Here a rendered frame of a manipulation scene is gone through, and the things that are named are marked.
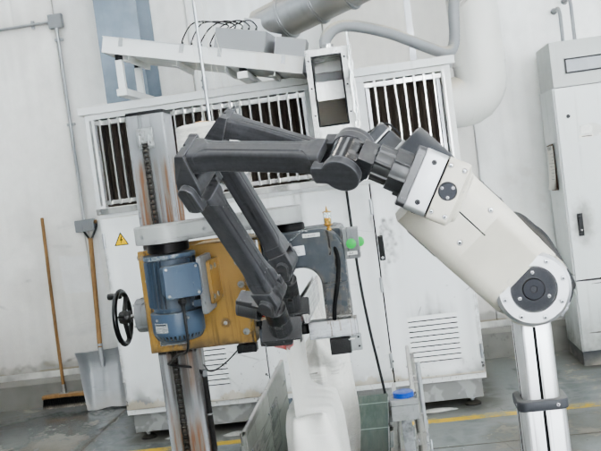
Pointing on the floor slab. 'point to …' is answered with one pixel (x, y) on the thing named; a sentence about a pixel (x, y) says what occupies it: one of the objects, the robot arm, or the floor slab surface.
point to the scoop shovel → (100, 360)
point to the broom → (58, 353)
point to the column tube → (194, 389)
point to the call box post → (408, 435)
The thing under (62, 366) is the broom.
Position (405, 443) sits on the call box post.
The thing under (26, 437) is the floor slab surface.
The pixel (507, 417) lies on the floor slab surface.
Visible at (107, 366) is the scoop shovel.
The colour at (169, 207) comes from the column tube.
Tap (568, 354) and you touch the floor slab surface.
